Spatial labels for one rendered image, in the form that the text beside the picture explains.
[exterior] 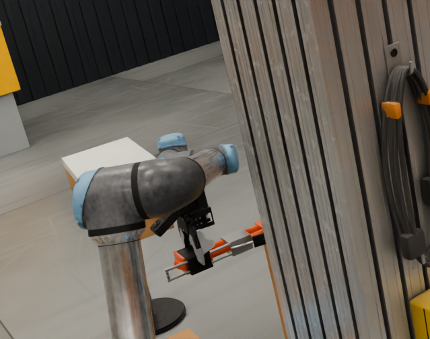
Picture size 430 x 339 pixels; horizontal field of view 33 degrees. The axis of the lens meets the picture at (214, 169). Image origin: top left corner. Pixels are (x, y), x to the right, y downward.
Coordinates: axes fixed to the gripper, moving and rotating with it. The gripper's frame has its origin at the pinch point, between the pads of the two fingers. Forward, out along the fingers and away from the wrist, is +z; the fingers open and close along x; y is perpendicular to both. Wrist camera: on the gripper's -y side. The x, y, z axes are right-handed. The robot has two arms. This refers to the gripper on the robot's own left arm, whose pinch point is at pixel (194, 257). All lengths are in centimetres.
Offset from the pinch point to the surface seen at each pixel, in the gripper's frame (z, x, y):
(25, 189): 120, 556, 21
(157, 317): 118, 193, 30
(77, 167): 19, 199, 12
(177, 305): 118, 197, 45
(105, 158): 19, 199, 28
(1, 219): 120, 486, -16
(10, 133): 95, 733, 43
